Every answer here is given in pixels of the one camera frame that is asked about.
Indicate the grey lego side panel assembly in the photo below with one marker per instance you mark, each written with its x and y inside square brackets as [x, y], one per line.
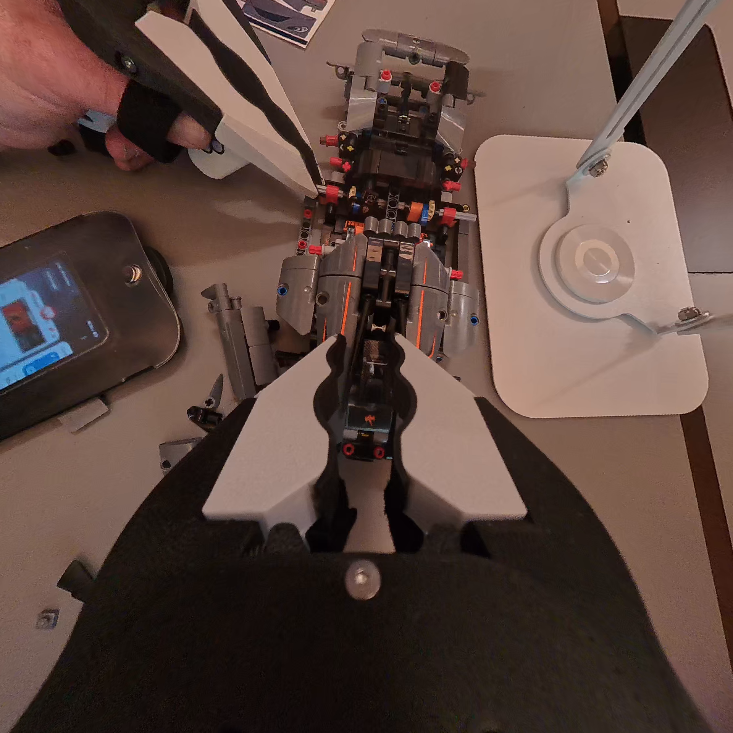
[237, 343]

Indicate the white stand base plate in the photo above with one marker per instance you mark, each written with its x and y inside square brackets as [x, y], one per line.
[572, 372]

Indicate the lego car model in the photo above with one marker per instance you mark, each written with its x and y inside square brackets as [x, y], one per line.
[343, 275]

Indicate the dark curved lego slope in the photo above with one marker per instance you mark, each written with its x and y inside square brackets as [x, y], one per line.
[74, 578]

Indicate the small grey lego stud plate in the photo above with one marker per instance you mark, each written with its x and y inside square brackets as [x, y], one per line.
[48, 618]

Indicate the clear round disc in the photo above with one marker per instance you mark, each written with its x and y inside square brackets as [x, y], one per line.
[595, 263]

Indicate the black lego blade piece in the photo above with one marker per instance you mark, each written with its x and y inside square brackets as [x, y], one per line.
[216, 392]

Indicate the black lego pin connector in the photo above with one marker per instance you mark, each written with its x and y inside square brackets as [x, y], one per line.
[200, 415]

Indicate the light grey flat lego piece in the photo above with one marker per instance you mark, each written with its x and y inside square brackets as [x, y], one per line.
[86, 415]

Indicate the person's left hand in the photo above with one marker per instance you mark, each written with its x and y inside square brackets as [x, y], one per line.
[46, 74]

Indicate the lego sticker sheet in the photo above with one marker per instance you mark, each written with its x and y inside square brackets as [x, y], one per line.
[286, 23]

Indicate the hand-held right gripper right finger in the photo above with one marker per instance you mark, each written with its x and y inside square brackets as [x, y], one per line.
[464, 458]

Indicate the grey curved lego panel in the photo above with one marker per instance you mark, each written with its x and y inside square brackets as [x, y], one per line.
[174, 452]

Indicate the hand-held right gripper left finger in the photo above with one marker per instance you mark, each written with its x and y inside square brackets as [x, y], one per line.
[263, 458]

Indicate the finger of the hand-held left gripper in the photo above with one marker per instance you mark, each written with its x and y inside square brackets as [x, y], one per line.
[257, 154]
[286, 114]

